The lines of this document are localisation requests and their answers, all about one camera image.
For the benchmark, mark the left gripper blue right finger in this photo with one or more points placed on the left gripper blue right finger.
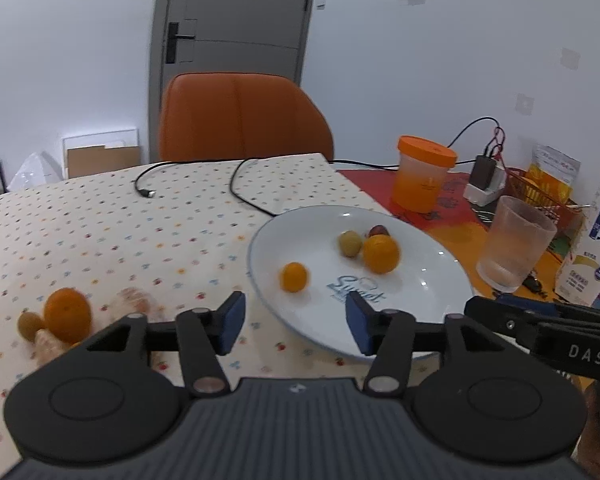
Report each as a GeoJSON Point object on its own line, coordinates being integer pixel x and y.
{"type": "Point", "coordinates": [387, 336]}

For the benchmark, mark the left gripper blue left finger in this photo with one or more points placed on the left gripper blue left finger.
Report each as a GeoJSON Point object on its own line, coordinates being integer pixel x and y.
{"type": "Point", "coordinates": [205, 334]}

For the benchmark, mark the green brown longan front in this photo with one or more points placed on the green brown longan front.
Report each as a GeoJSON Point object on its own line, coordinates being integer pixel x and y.
{"type": "Point", "coordinates": [350, 244]}

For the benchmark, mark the small orange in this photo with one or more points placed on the small orange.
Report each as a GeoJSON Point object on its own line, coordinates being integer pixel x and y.
{"type": "Point", "coordinates": [293, 277]}

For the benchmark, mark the dark red fruit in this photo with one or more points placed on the dark red fruit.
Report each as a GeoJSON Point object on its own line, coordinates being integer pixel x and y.
{"type": "Point", "coordinates": [378, 230]}

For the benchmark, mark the large orange top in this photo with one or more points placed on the large orange top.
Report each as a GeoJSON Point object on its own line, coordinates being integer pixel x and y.
{"type": "Point", "coordinates": [68, 316]}

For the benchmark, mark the peeled citrus segment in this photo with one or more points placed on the peeled citrus segment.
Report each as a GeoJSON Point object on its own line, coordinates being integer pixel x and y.
{"type": "Point", "coordinates": [47, 347]}

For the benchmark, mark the green brown fruit back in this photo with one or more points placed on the green brown fruit back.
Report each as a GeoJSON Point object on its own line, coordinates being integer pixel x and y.
{"type": "Point", "coordinates": [29, 324]}

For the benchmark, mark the person's right hand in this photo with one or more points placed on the person's right hand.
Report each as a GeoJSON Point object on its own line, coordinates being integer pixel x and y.
{"type": "Point", "coordinates": [588, 450]}

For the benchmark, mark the milk carton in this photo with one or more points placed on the milk carton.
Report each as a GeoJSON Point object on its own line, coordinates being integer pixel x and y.
{"type": "Point", "coordinates": [578, 279]}

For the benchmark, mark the white plate with blue rim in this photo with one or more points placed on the white plate with blue rim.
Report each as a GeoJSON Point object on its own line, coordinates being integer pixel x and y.
{"type": "Point", "coordinates": [428, 283]}

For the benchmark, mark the bunch of keys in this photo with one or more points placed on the bunch of keys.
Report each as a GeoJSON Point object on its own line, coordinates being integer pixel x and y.
{"type": "Point", "coordinates": [534, 286]}

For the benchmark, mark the ribbed clear drinking glass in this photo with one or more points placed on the ribbed clear drinking glass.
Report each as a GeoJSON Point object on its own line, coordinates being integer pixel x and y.
{"type": "Point", "coordinates": [519, 235]}

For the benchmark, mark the orange cartoon table mat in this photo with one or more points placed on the orange cartoon table mat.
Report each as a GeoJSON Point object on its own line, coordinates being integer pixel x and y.
{"type": "Point", "coordinates": [452, 223]}

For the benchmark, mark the orange lidded plastic cup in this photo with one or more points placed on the orange lidded plastic cup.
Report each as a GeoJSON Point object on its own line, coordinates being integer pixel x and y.
{"type": "Point", "coordinates": [421, 172]}

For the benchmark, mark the snack packet in basket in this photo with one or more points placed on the snack packet in basket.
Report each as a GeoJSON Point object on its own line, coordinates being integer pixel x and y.
{"type": "Point", "coordinates": [552, 172]}

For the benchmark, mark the black charger on power strip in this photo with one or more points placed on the black charger on power strip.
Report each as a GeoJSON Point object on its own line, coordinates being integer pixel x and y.
{"type": "Point", "coordinates": [486, 181]}

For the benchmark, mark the orange leather chair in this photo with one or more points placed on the orange leather chair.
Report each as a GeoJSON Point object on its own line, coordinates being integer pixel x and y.
{"type": "Point", "coordinates": [217, 116]}

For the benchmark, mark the white plastic bag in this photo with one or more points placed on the white plastic bag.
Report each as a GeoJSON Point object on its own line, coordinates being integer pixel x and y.
{"type": "Point", "coordinates": [38, 169]}

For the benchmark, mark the orange wire basket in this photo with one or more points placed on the orange wire basket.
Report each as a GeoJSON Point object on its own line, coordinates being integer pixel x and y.
{"type": "Point", "coordinates": [567, 217]}

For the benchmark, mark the cardboard box by wall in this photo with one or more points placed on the cardboard box by wall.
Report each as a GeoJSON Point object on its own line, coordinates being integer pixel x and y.
{"type": "Point", "coordinates": [94, 153]}

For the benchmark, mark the grey door with handle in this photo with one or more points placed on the grey door with handle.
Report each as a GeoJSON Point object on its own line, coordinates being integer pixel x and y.
{"type": "Point", "coordinates": [242, 36]}

